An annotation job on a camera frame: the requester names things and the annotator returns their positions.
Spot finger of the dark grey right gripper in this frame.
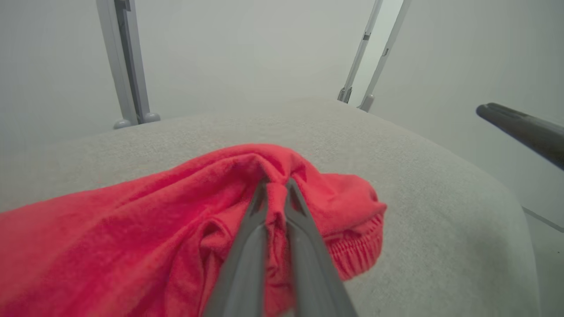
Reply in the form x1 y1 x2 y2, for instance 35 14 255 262
476 103 564 170

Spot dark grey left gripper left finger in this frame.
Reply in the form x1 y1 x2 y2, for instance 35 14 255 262
204 180 269 317

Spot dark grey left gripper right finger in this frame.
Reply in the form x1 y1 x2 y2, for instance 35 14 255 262
284 178 358 317

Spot red shorts with white stripe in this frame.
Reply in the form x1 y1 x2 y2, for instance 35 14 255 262
0 143 388 317

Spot slim grey aluminium post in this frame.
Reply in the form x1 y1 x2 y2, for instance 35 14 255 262
338 0 384 104
358 0 413 112

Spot grey aluminium post with round feet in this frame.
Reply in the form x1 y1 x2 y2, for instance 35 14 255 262
96 0 160 130

